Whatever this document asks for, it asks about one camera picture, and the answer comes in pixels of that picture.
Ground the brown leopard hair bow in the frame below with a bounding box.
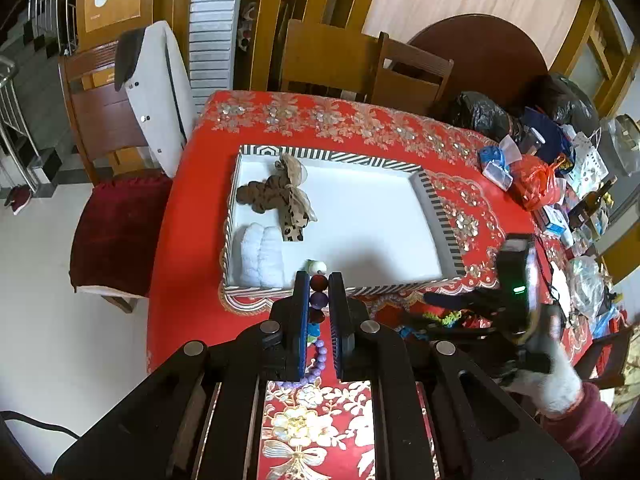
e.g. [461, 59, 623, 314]
[235, 154, 317, 242]

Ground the white gloved right hand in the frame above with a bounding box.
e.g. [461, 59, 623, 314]
[501, 306, 584, 419]

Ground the red plastic bag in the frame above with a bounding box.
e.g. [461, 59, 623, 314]
[510, 154, 567, 212]

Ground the red floral tablecloth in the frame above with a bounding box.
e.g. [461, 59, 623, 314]
[145, 90, 594, 480]

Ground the maroon sleeve forearm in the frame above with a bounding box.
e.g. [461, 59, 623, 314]
[541, 382, 623, 478]

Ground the dark round wooden table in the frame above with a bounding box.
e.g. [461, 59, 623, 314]
[409, 14, 548, 118]

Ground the wooden chair red cushion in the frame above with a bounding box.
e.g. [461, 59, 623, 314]
[58, 41, 171, 313]

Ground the multicolour bead bracelet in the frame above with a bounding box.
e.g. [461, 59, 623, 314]
[305, 258, 331, 340]

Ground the red satin bow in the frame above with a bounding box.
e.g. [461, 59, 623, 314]
[367, 292, 425, 328]

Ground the metal stair railing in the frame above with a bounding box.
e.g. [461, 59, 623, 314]
[1, 0, 77, 198]

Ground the wooden chair behind table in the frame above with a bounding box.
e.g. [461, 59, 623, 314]
[280, 20, 454, 116]

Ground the white fluffy scrunchie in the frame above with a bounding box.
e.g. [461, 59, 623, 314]
[239, 223, 285, 288]

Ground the black plastic bag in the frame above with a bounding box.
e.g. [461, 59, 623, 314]
[448, 91, 525, 142]

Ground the striped white tray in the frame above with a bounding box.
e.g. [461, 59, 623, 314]
[221, 144, 465, 298]

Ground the white jacket on chair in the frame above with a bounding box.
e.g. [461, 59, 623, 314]
[114, 21, 198, 178]

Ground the blue white package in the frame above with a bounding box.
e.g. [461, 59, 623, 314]
[478, 136, 522, 192]

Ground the purple bead bracelet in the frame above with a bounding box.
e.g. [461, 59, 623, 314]
[274, 336, 330, 391]

